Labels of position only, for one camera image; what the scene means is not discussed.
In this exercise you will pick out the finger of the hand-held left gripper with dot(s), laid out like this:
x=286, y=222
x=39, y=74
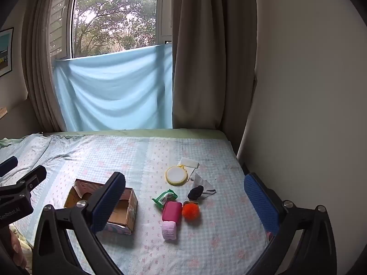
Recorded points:
x=33, y=179
x=8, y=165

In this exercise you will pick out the magenta leather pouch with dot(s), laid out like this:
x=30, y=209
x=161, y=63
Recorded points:
x=172, y=212

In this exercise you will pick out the light blue hanging cloth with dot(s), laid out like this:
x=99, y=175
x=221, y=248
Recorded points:
x=114, y=91

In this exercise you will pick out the pink fluffy towel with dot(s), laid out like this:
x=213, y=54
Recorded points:
x=169, y=231

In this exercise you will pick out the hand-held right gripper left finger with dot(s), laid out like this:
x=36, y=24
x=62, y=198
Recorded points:
x=109, y=203

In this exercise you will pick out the beige curtain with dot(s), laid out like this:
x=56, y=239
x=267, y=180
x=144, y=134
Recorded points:
x=212, y=57
x=43, y=63

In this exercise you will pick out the cardboard box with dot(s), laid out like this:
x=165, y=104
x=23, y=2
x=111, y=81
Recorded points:
x=130, y=203

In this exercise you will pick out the white cloth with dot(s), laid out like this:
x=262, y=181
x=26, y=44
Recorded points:
x=189, y=163

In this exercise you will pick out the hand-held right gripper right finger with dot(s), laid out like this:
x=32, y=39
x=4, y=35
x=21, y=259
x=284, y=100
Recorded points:
x=261, y=203

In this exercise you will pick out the yellow round hoop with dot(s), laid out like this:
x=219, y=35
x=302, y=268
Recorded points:
x=177, y=175

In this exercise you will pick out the dark navy sock ball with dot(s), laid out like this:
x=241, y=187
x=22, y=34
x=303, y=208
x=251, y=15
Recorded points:
x=195, y=192

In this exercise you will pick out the orange fluffy pompom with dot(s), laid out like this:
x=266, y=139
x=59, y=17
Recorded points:
x=191, y=211

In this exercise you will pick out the green wipes packet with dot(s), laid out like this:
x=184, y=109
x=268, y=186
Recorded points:
x=165, y=198

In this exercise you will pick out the framed wall picture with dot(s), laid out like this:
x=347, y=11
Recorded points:
x=5, y=51

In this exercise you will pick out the window with white frame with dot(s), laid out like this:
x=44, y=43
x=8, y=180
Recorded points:
x=114, y=14

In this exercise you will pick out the wooden shelf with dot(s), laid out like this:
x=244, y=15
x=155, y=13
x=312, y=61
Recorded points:
x=2, y=112

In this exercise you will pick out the black and grey sock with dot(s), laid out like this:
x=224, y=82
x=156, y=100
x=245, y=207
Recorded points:
x=208, y=189

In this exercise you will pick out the green mattress sheet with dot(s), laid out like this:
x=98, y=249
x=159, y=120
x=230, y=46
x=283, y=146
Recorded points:
x=172, y=133

